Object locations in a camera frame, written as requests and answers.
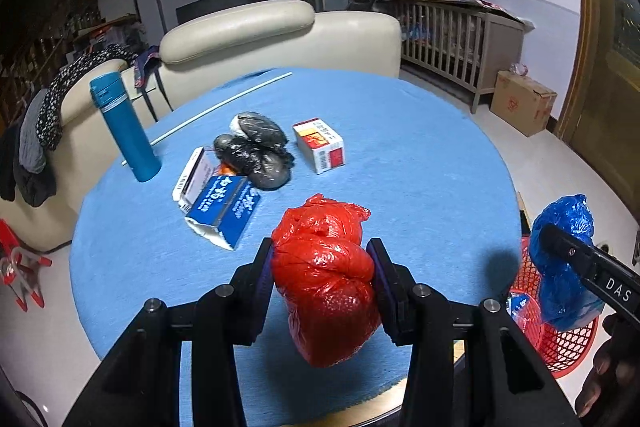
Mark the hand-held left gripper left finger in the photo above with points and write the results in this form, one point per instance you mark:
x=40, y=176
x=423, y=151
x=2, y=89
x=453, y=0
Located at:
x=265, y=268

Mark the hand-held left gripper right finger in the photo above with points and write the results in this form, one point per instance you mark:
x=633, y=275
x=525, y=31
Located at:
x=380, y=278

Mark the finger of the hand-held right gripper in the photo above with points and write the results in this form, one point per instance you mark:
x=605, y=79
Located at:
x=562, y=249

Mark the blue plastic bag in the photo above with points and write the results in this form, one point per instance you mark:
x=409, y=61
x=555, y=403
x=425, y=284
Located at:
x=560, y=277

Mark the red plastic bag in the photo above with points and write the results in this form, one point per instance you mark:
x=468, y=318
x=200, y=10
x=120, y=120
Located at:
x=325, y=277

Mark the blue white toothpaste box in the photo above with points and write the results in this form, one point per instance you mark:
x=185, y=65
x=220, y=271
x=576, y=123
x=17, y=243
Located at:
x=225, y=207

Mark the red plastic basket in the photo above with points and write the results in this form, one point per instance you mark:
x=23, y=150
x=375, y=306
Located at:
x=570, y=349

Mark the small orange wrapper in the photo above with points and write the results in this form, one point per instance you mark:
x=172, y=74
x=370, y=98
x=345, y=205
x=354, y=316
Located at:
x=226, y=169

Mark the person's right hand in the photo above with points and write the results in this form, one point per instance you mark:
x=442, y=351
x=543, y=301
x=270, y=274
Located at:
x=597, y=374

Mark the blue white packet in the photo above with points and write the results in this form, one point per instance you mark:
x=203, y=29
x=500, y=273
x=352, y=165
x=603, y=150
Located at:
x=517, y=307

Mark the blue tablecloth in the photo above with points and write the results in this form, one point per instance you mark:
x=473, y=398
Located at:
x=425, y=187

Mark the white flat carton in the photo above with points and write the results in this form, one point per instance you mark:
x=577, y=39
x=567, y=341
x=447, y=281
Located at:
x=192, y=174

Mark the orange white cardboard box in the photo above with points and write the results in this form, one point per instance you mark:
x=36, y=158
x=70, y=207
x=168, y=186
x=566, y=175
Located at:
x=317, y=142

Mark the grey black plastic bag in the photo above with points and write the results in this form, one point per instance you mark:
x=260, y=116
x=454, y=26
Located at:
x=257, y=127

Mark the wooden door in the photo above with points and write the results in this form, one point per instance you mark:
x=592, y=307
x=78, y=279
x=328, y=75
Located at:
x=600, y=107

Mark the brown cardboard box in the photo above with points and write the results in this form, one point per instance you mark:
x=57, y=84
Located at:
x=520, y=102

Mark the thin white rod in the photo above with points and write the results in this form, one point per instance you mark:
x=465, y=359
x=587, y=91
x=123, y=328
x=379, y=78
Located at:
x=220, y=107

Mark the clear plastic bag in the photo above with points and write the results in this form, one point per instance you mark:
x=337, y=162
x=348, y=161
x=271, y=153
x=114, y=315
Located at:
x=519, y=70

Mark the blue thermos bottle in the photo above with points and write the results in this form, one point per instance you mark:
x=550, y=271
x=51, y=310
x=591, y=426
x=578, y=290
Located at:
x=125, y=127

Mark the cream leather sofa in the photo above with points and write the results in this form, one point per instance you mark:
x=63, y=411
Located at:
x=250, y=42

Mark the purple cloth bag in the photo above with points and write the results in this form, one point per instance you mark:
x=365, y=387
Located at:
x=145, y=67

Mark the wooden baby crib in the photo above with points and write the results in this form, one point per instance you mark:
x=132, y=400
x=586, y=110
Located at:
x=450, y=42

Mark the red white folding cart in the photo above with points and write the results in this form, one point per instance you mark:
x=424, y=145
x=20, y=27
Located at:
x=22, y=267

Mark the grey garment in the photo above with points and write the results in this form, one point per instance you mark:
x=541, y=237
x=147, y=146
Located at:
x=31, y=137

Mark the black polka dot garment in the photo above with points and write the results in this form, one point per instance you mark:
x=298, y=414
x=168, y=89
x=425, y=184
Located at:
x=75, y=77

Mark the dark wooden shelf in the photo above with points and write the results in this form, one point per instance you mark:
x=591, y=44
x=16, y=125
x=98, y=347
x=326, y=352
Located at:
x=40, y=42

